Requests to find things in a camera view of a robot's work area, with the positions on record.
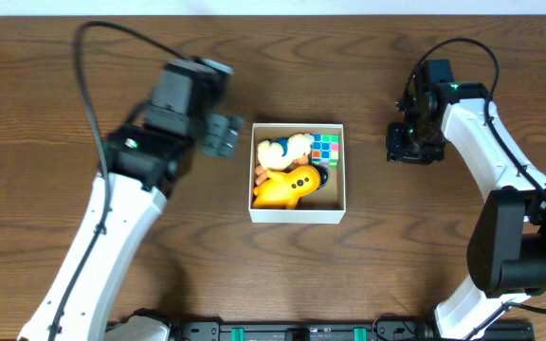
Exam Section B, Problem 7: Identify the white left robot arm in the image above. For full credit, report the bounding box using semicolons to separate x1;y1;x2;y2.
18;123;196;340

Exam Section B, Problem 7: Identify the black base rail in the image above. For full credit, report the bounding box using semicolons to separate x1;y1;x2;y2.
104;310;536;341

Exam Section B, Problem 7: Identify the colourful puzzle cube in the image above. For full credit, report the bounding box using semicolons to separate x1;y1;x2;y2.
311;135;340;169

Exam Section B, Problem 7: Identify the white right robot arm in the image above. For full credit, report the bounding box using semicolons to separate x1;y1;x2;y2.
387;77;546;340

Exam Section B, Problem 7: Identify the yellow plush duck toy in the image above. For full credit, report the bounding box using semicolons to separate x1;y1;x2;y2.
254;134;315;185

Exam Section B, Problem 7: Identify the orange rubber dog toy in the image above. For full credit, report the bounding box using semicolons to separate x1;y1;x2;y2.
252;165;319;210

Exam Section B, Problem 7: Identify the white cardboard box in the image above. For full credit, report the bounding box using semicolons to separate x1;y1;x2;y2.
248;123;347;224

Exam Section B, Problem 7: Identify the black round disc toy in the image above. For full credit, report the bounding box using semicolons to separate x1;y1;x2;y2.
315;165;329;188

